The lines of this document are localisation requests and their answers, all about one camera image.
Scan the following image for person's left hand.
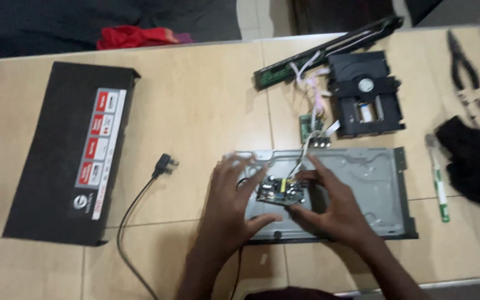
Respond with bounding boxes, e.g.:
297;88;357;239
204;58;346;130
202;152;284;262

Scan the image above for red cloth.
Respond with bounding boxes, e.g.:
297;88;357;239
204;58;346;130
96;25;194;51

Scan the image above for black front panel strip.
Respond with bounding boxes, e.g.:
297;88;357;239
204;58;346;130
253;16;404;91

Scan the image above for black disc drive mechanism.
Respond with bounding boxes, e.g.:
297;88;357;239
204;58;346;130
327;51;406;138

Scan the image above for black cloth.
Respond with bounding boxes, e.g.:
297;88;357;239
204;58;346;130
434;115;480;229

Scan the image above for black power cable with plug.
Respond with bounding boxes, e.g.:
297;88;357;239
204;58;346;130
117;153;180;300

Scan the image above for white ribbon wire bundle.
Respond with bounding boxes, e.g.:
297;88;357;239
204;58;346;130
288;30;372;180

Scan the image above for person's right hand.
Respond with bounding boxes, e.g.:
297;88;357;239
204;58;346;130
286;155;377;255

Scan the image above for grey metal player chassis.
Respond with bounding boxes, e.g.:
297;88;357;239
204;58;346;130
222;147;419;244

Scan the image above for black handled pliers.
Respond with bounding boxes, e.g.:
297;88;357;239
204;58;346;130
447;29;480;91

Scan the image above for small green connector board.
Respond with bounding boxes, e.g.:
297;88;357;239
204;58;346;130
299;114;324;144

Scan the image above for dark sofa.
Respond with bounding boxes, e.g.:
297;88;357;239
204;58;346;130
0;0;241;61

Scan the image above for green power supply circuit board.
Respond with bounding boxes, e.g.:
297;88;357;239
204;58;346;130
257;174;308;207

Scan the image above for green white screwdriver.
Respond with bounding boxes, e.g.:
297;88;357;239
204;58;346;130
425;133;451;223

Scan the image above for black metal player cover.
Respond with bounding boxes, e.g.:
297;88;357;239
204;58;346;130
2;62;141;246

